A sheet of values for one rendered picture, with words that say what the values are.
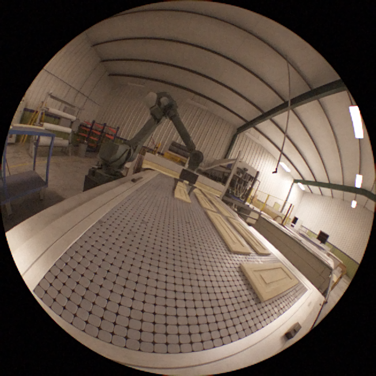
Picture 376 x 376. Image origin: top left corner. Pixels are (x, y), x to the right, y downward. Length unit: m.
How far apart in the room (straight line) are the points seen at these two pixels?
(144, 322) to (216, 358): 0.21
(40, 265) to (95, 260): 0.19
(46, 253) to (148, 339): 0.34
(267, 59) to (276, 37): 1.05
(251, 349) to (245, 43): 5.35
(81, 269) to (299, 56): 5.42
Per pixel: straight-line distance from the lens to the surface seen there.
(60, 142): 5.19
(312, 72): 5.33
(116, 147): 1.75
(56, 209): 0.65
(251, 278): 0.64
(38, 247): 0.47
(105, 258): 0.42
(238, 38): 4.99
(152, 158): 2.86
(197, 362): 0.38
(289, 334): 0.62
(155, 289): 0.39
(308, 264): 3.73
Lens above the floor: 1.21
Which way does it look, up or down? 9 degrees down
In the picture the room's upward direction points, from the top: 24 degrees clockwise
